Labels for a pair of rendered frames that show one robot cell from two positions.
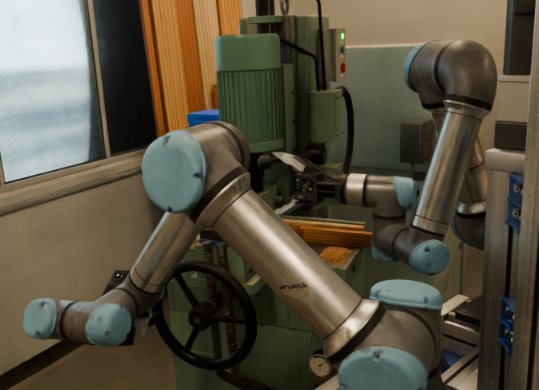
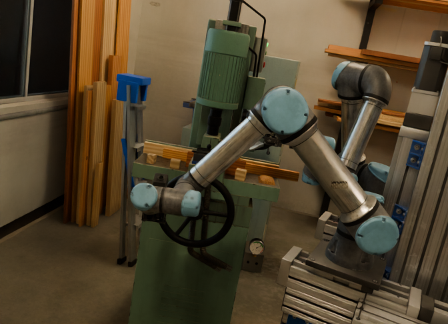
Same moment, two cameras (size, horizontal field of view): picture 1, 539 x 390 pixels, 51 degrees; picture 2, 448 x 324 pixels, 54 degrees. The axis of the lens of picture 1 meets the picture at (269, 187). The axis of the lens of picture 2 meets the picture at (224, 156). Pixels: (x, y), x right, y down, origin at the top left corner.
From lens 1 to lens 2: 0.73 m
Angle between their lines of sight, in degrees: 22
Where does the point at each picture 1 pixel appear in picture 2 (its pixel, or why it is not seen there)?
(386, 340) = (383, 213)
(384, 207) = not seen: hidden behind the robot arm
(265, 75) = (241, 61)
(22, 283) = not seen: outside the picture
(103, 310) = (193, 193)
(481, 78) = (388, 88)
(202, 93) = (100, 59)
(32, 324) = (141, 199)
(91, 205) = (13, 132)
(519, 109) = (420, 107)
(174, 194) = (288, 123)
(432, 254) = not seen: hidden behind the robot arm
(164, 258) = (223, 165)
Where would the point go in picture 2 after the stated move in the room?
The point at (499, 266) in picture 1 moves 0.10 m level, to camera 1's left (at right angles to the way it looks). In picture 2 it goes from (396, 187) to (373, 186)
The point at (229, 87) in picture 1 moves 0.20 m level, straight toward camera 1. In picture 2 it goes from (218, 64) to (240, 69)
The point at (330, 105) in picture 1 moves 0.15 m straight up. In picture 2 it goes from (261, 87) to (268, 54)
